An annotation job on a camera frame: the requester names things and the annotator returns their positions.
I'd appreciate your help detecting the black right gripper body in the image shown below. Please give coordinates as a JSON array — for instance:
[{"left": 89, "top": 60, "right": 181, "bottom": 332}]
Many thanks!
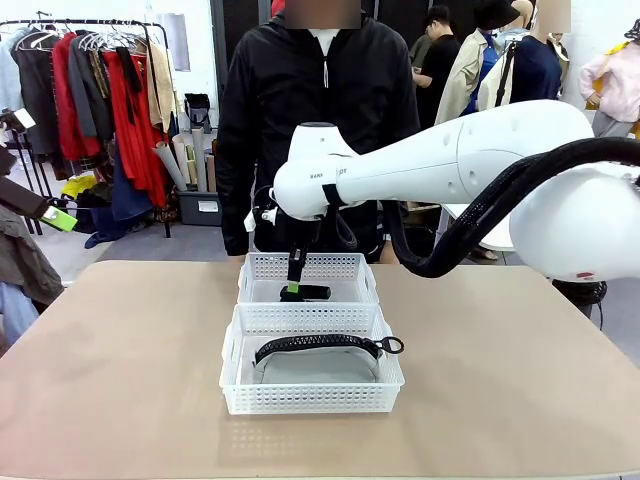
[{"left": 276, "top": 209, "right": 324, "bottom": 266}]

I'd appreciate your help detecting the black stapler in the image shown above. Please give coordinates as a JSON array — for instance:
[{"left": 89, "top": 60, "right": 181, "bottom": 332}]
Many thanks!
[{"left": 279, "top": 284, "right": 333, "bottom": 303}]

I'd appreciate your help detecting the grey pencil case black zipper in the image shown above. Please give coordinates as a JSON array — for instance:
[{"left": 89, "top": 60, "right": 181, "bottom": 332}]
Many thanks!
[{"left": 252, "top": 333, "right": 405, "bottom": 386}]

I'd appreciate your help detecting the person's right forearm black sleeve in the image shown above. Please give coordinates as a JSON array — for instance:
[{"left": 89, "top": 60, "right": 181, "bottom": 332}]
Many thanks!
[{"left": 214, "top": 149, "right": 261, "bottom": 257}]

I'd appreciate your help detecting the small white perforated plastic basket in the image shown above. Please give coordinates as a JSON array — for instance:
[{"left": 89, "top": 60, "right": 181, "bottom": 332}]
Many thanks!
[{"left": 236, "top": 251, "right": 381, "bottom": 307}]

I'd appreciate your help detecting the yellow garment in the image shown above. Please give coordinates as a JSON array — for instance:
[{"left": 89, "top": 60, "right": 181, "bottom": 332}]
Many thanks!
[{"left": 60, "top": 173, "right": 100, "bottom": 202}]

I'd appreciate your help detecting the brown draped garment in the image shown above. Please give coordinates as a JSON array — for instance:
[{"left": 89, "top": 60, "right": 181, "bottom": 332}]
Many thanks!
[{"left": 0, "top": 204, "right": 66, "bottom": 307}]

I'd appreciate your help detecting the blue garment on floor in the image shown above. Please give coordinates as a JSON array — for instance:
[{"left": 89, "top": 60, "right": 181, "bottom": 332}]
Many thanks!
[{"left": 83, "top": 203, "right": 154, "bottom": 250}]

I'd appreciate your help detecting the dark blue hanging skirt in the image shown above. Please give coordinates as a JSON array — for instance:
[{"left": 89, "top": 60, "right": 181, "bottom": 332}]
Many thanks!
[{"left": 111, "top": 148, "right": 154, "bottom": 222}]

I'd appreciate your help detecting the red hanging jacket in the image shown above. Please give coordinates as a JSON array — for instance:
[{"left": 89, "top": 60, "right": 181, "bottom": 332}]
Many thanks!
[{"left": 51, "top": 32, "right": 102, "bottom": 162}]

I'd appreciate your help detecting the grey storage bin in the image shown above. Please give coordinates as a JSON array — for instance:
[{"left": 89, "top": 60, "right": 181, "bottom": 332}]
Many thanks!
[{"left": 175, "top": 188, "right": 224, "bottom": 228}]

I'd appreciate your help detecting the brown paper roll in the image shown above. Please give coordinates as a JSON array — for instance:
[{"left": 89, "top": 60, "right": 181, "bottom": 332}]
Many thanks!
[{"left": 204, "top": 153, "right": 219, "bottom": 194}]

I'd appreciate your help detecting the dark grey hanging garment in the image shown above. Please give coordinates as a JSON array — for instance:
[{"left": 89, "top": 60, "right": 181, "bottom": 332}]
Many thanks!
[{"left": 11, "top": 34, "right": 62, "bottom": 157}]

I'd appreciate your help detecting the blue denim cloth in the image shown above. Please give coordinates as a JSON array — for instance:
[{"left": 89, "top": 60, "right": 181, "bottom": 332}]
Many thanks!
[{"left": 0, "top": 281, "right": 41, "bottom": 347}]

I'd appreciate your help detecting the tall grey paper roll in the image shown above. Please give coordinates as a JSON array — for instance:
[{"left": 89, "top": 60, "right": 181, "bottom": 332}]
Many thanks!
[{"left": 191, "top": 126, "right": 209, "bottom": 194}]

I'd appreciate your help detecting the long red hanging dress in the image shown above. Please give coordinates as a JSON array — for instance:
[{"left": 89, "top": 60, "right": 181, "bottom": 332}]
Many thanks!
[{"left": 103, "top": 47, "right": 170, "bottom": 210}]

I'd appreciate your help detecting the large white perforated plastic basket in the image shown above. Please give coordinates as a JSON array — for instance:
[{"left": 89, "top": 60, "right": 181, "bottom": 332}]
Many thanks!
[{"left": 218, "top": 301, "right": 406, "bottom": 416}]

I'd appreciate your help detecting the grey hanging jacket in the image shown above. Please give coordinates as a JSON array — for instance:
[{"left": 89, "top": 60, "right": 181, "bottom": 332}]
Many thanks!
[{"left": 68, "top": 33, "right": 115, "bottom": 142}]

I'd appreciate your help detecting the light blue hanging garment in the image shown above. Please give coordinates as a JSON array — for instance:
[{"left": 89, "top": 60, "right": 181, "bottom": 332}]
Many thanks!
[{"left": 0, "top": 28, "right": 29, "bottom": 116}]

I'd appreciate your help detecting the person in black jacket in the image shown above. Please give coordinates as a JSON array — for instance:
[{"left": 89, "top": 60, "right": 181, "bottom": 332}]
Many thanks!
[{"left": 214, "top": 0, "right": 422, "bottom": 265}]

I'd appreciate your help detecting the slanted grey paper roll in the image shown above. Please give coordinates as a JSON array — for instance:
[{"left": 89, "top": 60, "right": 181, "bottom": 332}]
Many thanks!
[{"left": 152, "top": 140, "right": 188, "bottom": 193}]

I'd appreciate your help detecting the beige hanging garment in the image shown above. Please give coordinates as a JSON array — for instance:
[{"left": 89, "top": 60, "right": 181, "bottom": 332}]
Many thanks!
[{"left": 143, "top": 41, "right": 178, "bottom": 135}]

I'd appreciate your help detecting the white background table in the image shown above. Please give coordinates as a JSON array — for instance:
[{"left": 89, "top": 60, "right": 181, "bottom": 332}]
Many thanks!
[{"left": 439, "top": 201, "right": 517, "bottom": 252}]

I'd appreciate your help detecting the black metal clothes rack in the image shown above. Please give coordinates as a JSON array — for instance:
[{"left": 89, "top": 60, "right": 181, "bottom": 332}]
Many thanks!
[{"left": 0, "top": 17, "right": 175, "bottom": 240}]

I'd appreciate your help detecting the background person in black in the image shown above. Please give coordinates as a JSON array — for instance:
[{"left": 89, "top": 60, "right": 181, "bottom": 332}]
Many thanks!
[{"left": 411, "top": 4, "right": 462, "bottom": 132}]

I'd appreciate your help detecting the mannequin with beige coat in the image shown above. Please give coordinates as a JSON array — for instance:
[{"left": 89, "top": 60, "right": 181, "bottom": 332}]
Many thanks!
[{"left": 433, "top": 0, "right": 522, "bottom": 127}]

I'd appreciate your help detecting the mannequin with navy top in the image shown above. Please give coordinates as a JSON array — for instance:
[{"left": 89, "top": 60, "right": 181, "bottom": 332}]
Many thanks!
[{"left": 478, "top": 0, "right": 572, "bottom": 110}]

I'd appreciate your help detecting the mannequin with pink top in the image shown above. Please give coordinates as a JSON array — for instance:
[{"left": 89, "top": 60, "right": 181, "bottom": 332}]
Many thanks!
[{"left": 578, "top": 19, "right": 640, "bottom": 140}]

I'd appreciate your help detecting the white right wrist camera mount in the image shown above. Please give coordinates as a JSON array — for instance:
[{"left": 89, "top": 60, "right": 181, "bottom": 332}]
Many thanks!
[{"left": 242, "top": 186, "right": 282, "bottom": 234}]

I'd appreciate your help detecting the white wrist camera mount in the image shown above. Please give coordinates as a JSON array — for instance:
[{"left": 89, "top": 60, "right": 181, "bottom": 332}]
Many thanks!
[
  {"left": 0, "top": 108, "right": 37, "bottom": 135},
  {"left": 242, "top": 186, "right": 282, "bottom": 234}
]

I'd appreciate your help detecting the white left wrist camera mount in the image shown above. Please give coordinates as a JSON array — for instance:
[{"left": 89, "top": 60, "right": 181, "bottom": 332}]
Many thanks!
[{"left": 0, "top": 108, "right": 37, "bottom": 135}]

